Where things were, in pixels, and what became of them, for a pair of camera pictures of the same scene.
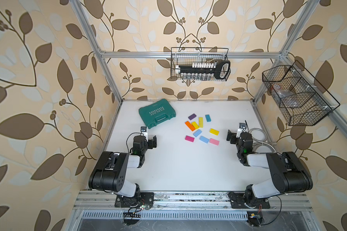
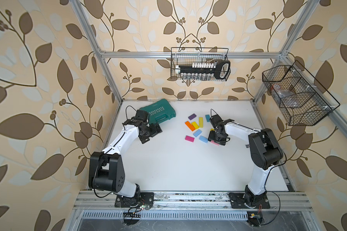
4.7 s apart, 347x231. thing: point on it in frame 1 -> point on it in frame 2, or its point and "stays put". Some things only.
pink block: (214, 141) stays put
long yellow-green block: (201, 123) stays put
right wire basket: (303, 100) stays put
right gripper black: (233, 136) -> (210, 137)
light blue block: (204, 139) stays put
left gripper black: (149, 142) -> (153, 131)
